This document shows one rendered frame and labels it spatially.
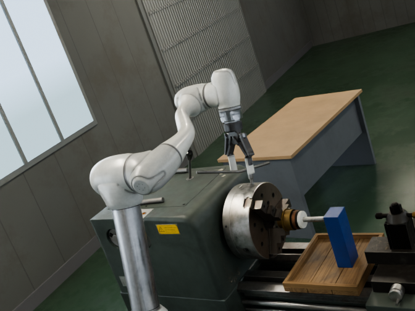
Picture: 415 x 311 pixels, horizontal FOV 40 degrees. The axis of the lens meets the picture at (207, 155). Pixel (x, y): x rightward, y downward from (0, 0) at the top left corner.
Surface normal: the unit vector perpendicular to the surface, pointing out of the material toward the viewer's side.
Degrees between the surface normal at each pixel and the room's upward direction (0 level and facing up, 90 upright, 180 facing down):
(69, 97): 90
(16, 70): 90
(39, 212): 90
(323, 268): 0
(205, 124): 90
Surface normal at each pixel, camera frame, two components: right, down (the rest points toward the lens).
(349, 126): 0.76, -0.05
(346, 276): -0.32, -0.90
